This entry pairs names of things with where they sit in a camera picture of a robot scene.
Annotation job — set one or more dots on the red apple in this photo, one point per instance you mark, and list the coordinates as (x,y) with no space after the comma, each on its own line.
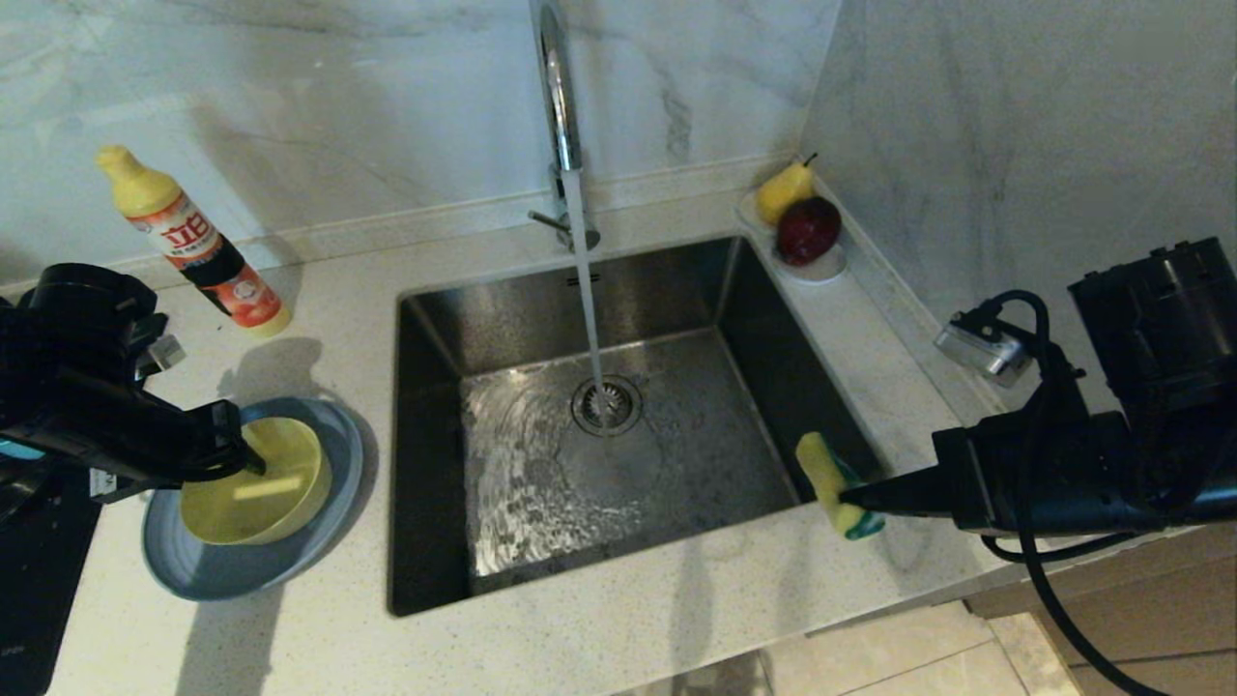
(805,232)

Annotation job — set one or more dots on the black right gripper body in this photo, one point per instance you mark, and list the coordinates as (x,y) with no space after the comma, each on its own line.
(1092,478)

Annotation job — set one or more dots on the wooden cabinet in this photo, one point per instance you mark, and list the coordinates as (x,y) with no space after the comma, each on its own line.
(1198,619)

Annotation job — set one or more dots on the black induction cooktop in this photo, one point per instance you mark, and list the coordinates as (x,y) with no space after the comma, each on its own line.
(39,599)

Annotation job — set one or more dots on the green and yellow sponge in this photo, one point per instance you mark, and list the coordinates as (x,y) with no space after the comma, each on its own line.
(821,474)

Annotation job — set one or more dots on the orange dish soap bottle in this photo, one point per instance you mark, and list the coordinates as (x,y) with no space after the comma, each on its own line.
(198,246)

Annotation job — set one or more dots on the chrome kitchen faucet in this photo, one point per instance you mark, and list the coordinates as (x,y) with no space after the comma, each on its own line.
(560,106)

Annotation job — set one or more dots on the teal bowl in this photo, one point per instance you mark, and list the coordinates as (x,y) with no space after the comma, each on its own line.
(19,450)

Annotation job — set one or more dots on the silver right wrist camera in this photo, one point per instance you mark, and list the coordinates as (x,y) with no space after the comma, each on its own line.
(981,350)

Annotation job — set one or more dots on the small white dish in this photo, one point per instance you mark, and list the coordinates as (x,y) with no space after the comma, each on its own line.
(821,273)

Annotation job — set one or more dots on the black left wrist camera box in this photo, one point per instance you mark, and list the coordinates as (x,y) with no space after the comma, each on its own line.
(82,324)

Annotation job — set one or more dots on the yellow pear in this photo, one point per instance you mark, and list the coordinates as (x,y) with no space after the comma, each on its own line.
(778,196)

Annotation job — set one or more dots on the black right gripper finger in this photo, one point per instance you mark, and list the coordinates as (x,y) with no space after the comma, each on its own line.
(899,495)

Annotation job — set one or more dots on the stainless steel sink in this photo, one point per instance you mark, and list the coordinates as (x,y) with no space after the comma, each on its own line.
(676,290)

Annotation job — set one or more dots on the yellow bowl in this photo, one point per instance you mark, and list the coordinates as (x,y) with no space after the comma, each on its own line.
(280,503)

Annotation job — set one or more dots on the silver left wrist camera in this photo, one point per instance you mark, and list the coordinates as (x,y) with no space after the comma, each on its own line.
(166,353)

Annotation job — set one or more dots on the grey-blue plate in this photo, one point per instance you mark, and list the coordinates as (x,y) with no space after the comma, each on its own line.
(242,576)

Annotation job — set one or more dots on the metal sink drain strainer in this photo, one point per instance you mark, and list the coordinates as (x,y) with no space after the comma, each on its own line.
(626,414)

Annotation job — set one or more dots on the black right wrist motor cylinder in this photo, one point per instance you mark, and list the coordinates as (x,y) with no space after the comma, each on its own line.
(1155,329)

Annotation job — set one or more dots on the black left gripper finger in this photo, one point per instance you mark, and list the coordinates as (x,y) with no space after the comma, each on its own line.
(249,462)

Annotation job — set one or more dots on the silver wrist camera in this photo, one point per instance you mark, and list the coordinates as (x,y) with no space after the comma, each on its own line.
(166,353)
(981,350)

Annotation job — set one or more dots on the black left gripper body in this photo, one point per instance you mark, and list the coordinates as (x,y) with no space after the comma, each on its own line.
(116,425)

